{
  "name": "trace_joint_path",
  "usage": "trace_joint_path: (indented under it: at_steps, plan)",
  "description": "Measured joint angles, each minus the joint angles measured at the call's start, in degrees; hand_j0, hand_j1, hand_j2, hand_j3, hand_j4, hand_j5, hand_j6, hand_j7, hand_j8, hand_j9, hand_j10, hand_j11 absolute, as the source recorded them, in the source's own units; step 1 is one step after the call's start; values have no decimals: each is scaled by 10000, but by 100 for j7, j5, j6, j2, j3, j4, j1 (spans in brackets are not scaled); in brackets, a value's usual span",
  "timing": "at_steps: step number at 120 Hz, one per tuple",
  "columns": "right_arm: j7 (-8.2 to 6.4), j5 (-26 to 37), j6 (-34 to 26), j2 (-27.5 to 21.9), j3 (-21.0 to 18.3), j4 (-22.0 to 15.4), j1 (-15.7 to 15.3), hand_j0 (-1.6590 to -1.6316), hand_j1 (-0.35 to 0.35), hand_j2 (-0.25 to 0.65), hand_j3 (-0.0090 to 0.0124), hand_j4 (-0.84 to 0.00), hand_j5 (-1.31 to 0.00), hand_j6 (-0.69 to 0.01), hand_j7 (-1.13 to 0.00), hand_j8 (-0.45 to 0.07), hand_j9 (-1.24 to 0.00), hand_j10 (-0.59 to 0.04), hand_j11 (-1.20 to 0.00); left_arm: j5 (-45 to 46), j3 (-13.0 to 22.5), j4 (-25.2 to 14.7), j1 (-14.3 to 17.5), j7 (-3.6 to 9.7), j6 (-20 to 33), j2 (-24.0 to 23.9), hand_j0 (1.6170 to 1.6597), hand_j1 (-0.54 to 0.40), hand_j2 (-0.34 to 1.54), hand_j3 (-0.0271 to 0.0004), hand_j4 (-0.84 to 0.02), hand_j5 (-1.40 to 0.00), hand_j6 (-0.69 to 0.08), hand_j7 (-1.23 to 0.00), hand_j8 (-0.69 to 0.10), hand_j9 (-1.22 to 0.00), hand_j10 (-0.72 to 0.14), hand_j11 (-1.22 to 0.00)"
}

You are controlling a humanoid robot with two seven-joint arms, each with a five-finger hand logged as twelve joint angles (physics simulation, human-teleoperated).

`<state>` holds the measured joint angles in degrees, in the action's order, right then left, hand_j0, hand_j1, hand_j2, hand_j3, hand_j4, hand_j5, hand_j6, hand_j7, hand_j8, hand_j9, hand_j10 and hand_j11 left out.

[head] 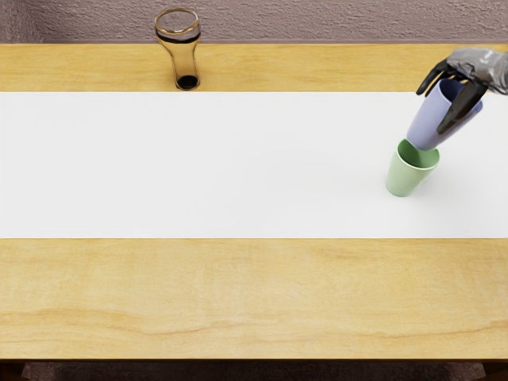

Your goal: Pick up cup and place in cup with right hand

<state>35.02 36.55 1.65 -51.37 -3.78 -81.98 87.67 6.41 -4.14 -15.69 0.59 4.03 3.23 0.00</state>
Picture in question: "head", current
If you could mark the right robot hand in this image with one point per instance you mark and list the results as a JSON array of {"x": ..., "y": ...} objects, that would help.
[{"x": 472, "y": 65}]

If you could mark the lavender plastic cup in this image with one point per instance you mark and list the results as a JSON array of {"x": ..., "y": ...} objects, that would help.
[{"x": 428, "y": 125}]

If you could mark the green plastic cup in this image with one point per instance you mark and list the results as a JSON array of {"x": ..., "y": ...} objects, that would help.
[{"x": 405, "y": 174}]

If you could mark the white table runner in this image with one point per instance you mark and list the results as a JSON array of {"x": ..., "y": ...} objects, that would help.
[{"x": 206, "y": 166}]

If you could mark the tall clear drinking glass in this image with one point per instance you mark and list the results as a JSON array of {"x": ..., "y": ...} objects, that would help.
[{"x": 183, "y": 55}]

